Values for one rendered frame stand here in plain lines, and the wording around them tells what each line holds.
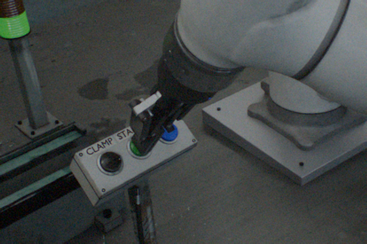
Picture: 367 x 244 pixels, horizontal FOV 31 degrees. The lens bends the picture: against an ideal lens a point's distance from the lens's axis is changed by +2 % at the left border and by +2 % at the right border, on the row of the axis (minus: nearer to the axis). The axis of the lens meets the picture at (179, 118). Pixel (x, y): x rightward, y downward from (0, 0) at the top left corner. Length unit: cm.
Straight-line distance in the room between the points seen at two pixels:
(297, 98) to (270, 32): 72
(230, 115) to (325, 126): 20
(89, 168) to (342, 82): 41
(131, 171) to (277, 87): 49
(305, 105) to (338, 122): 9
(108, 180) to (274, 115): 54
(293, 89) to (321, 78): 67
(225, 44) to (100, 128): 89
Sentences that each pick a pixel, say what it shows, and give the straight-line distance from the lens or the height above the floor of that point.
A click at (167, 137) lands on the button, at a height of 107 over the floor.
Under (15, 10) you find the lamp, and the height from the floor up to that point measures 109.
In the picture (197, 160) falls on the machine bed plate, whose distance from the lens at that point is 132.
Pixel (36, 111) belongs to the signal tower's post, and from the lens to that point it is 147.
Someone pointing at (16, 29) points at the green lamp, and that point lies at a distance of 137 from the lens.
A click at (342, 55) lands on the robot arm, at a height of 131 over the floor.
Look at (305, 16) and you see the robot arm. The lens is 57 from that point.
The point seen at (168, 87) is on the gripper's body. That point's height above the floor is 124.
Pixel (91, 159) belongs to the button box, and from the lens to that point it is 89.
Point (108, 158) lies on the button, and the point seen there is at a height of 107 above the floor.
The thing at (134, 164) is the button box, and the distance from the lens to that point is 90.
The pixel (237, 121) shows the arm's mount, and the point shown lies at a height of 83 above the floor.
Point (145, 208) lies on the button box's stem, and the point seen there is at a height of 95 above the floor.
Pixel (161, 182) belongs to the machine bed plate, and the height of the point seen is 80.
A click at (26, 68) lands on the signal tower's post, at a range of 142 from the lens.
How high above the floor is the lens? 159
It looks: 33 degrees down
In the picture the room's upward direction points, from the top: 6 degrees counter-clockwise
